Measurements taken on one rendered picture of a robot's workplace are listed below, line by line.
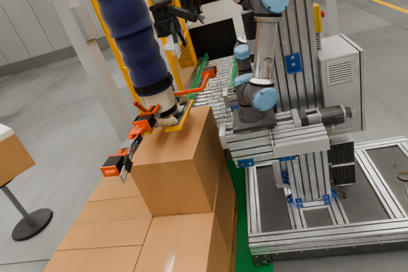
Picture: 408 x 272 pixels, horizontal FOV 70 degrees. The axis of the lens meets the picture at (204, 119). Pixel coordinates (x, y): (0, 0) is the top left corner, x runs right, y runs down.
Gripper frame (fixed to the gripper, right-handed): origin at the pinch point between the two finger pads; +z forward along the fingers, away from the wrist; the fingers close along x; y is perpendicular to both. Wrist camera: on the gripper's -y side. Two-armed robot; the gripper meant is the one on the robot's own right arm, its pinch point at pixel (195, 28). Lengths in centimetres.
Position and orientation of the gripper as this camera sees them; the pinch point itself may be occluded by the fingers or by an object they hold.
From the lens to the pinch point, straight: 206.0
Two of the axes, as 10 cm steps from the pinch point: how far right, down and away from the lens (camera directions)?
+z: 2.7, 8.5, 4.6
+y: 6.8, 1.7, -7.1
